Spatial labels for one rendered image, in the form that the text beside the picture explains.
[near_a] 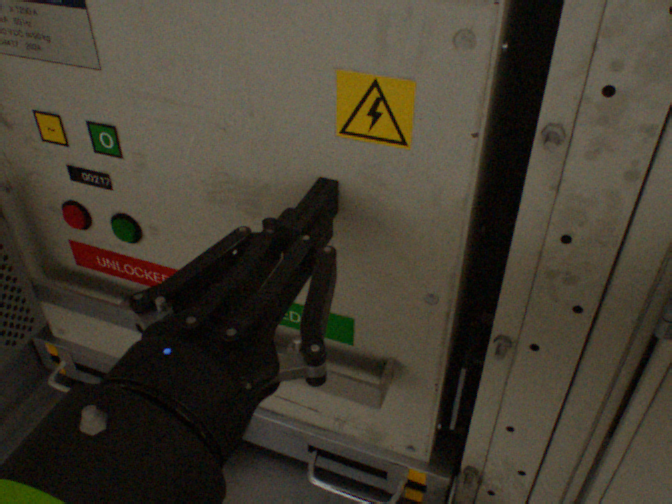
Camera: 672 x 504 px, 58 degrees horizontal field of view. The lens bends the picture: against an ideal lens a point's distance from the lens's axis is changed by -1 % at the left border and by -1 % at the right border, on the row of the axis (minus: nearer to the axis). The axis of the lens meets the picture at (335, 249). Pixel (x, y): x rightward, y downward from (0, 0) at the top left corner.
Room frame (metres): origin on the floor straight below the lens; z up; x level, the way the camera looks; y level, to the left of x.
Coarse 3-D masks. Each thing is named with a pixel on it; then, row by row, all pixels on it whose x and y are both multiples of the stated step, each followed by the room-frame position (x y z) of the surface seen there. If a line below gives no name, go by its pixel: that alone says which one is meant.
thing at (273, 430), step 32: (96, 352) 0.51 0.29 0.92; (256, 416) 0.42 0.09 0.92; (288, 416) 0.42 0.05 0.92; (288, 448) 0.41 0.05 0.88; (320, 448) 0.39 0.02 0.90; (352, 448) 0.38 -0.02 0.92; (384, 448) 0.38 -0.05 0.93; (448, 448) 0.38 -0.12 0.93; (384, 480) 0.36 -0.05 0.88; (448, 480) 0.34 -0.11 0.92
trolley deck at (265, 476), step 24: (72, 384) 0.53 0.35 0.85; (48, 408) 0.49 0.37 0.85; (24, 432) 0.45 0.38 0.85; (0, 456) 0.42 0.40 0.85; (240, 456) 0.42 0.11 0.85; (264, 456) 0.42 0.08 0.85; (288, 456) 0.42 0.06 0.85; (240, 480) 0.39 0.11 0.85; (264, 480) 0.39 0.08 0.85; (288, 480) 0.39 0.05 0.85; (336, 480) 0.39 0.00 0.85
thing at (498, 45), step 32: (512, 0) 0.40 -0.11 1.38; (512, 32) 0.43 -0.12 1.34; (512, 64) 0.47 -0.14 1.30; (512, 96) 0.52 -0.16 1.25; (480, 128) 0.36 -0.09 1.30; (480, 160) 0.37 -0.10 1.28; (480, 192) 0.40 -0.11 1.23; (480, 224) 0.44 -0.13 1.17; (480, 256) 0.50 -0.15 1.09; (480, 288) 0.58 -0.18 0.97; (448, 352) 0.37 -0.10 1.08; (448, 384) 0.41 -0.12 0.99
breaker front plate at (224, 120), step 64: (128, 0) 0.46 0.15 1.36; (192, 0) 0.44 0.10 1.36; (256, 0) 0.42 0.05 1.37; (320, 0) 0.40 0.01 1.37; (384, 0) 0.39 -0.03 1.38; (448, 0) 0.37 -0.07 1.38; (0, 64) 0.51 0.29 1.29; (64, 64) 0.49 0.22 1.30; (128, 64) 0.46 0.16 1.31; (192, 64) 0.44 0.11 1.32; (256, 64) 0.42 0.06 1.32; (320, 64) 0.40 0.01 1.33; (384, 64) 0.39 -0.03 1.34; (448, 64) 0.37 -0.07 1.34; (0, 128) 0.52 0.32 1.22; (64, 128) 0.49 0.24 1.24; (128, 128) 0.47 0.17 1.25; (192, 128) 0.44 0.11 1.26; (256, 128) 0.42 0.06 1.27; (320, 128) 0.40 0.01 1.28; (448, 128) 0.37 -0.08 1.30; (0, 192) 0.54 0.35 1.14; (64, 192) 0.50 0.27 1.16; (128, 192) 0.47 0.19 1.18; (192, 192) 0.45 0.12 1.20; (256, 192) 0.42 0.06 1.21; (384, 192) 0.38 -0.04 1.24; (448, 192) 0.37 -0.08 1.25; (64, 256) 0.51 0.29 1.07; (192, 256) 0.45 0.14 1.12; (384, 256) 0.38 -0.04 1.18; (448, 256) 0.36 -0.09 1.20; (64, 320) 0.53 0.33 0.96; (384, 320) 0.38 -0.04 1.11; (448, 320) 0.36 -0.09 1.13
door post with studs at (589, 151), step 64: (576, 0) 0.36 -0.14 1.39; (640, 0) 0.34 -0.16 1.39; (576, 64) 0.35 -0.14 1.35; (640, 64) 0.34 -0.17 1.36; (576, 128) 0.35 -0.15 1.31; (640, 128) 0.33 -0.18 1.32; (576, 192) 0.34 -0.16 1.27; (512, 256) 0.36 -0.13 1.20; (576, 256) 0.34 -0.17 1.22; (512, 320) 0.35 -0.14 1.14; (576, 320) 0.33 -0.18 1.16; (512, 384) 0.34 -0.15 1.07; (512, 448) 0.34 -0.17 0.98
